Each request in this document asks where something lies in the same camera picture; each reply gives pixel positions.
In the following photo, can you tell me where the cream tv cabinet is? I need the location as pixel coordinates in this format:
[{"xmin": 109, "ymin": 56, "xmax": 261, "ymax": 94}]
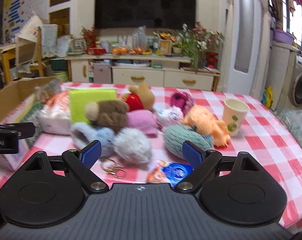
[{"xmin": 65, "ymin": 54, "xmax": 220, "ymax": 91}]

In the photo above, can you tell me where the magenta knitted sock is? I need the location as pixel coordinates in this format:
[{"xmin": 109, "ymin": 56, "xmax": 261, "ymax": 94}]
[{"xmin": 169, "ymin": 91, "xmax": 195, "ymax": 115}]

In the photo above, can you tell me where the red candle holder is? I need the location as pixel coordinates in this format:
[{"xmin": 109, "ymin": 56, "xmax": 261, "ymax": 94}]
[{"xmin": 206, "ymin": 51, "xmax": 218, "ymax": 69}]

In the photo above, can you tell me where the white paper cup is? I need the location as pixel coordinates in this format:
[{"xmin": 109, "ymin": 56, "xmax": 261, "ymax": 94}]
[{"xmin": 222, "ymin": 98, "xmax": 250, "ymax": 137}]

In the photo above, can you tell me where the framed picture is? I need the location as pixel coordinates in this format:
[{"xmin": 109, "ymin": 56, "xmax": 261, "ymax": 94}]
[{"xmin": 159, "ymin": 40, "xmax": 172, "ymax": 55}]

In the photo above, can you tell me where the lime green sponge cloth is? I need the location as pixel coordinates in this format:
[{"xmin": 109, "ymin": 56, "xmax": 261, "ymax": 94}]
[{"xmin": 68, "ymin": 87, "xmax": 117, "ymax": 124}]

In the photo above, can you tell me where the clear plastic snack bag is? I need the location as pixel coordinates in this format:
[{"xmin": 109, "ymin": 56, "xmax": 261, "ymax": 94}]
[{"xmin": 35, "ymin": 79, "xmax": 61, "ymax": 105}]

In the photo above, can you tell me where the black television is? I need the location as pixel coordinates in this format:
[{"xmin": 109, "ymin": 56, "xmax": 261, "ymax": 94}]
[{"xmin": 94, "ymin": 0, "xmax": 196, "ymax": 29}]

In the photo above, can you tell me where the pink towel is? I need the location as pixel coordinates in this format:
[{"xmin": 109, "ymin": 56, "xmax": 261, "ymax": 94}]
[{"xmin": 126, "ymin": 110, "xmax": 158, "ymax": 137}]

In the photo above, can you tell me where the purple plastic basin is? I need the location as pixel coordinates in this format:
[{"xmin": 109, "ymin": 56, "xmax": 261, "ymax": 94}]
[{"xmin": 273, "ymin": 29, "xmax": 294, "ymax": 45}]

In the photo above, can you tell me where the orange tissue pack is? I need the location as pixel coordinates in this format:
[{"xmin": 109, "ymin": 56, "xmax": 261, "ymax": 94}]
[{"xmin": 39, "ymin": 90, "xmax": 71, "ymax": 135}]

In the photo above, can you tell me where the light blue fluffy slipper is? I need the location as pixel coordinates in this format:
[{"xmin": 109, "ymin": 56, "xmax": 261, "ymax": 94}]
[{"xmin": 71, "ymin": 122, "xmax": 115, "ymax": 158}]

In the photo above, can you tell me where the blue snack packet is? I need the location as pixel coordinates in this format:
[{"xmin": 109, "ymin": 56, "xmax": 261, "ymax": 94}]
[{"xmin": 146, "ymin": 160, "xmax": 193, "ymax": 187}]

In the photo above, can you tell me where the green plastic bucket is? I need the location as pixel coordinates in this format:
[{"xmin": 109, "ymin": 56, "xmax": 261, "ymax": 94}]
[{"xmin": 53, "ymin": 70, "xmax": 69, "ymax": 82}]

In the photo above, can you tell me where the wooden chair with lace cover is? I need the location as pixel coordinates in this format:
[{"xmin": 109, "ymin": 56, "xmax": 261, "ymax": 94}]
[{"xmin": 0, "ymin": 27, "xmax": 49, "ymax": 85}]

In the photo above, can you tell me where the white patterned sock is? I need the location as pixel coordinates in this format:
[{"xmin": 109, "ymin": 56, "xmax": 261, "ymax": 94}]
[{"xmin": 155, "ymin": 106, "xmax": 184, "ymax": 130}]

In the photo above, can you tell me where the orange fluffy plush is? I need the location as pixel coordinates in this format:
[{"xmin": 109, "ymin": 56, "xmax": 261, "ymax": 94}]
[{"xmin": 183, "ymin": 105, "xmax": 230, "ymax": 147}]

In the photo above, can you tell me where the metal key ring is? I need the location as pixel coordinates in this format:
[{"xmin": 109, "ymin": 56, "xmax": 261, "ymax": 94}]
[{"xmin": 100, "ymin": 158, "xmax": 126, "ymax": 179}]

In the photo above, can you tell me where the brown monkey plush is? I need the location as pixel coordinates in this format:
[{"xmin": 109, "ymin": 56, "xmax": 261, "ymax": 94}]
[{"xmin": 85, "ymin": 100, "xmax": 129, "ymax": 133}]

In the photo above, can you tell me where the white washing machine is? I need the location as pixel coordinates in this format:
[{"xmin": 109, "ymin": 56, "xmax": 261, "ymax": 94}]
[{"xmin": 285, "ymin": 52, "xmax": 302, "ymax": 110}]

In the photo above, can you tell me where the white standing air conditioner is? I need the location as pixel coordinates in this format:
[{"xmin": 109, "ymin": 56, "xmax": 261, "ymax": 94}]
[{"xmin": 218, "ymin": 0, "xmax": 272, "ymax": 99}]

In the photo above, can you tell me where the brown cardboard box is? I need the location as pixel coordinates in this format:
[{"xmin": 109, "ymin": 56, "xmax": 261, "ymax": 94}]
[{"xmin": 0, "ymin": 76, "xmax": 57, "ymax": 172}]

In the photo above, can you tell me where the bear plush with red strawberry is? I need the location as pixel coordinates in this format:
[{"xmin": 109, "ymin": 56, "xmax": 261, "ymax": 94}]
[{"xmin": 121, "ymin": 82, "xmax": 155, "ymax": 112}]

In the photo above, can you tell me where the pink storage box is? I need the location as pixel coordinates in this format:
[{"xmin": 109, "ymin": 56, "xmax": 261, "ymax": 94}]
[{"xmin": 92, "ymin": 63, "xmax": 112, "ymax": 84}]

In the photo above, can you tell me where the potted flower plant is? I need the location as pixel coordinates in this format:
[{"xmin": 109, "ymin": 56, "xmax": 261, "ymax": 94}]
[{"xmin": 177, "ymin": 22, "xmax": 225, "ymax": 71}]

